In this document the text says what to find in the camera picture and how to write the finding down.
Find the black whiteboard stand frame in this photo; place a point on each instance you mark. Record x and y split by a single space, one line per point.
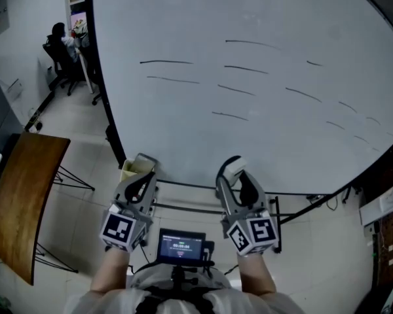
275 213

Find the white whiteboard eraser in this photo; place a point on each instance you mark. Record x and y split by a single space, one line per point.
233 169

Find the person's right forearm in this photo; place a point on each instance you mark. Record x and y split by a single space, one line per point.
255 273

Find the person's left forearm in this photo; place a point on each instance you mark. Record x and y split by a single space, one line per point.
111 271

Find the person's white shirt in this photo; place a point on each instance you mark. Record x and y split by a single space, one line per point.
124 301

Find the black chest mount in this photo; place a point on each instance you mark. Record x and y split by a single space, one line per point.
181 281

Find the small black display screen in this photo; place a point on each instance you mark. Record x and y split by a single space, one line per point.
180 246

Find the black office chair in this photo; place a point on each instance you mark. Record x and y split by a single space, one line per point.
60 62

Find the white desk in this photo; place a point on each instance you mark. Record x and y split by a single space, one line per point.
86 72

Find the white box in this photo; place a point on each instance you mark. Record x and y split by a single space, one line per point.
383 204

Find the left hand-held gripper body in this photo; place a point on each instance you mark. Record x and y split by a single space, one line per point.
124 221

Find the large white whiteboard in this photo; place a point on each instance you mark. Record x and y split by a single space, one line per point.
216 136

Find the brown wooden table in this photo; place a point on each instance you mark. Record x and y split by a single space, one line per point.
23 201

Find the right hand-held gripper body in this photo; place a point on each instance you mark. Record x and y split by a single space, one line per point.
249 218

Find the beige tray box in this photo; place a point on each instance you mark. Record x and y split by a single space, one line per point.
136 167

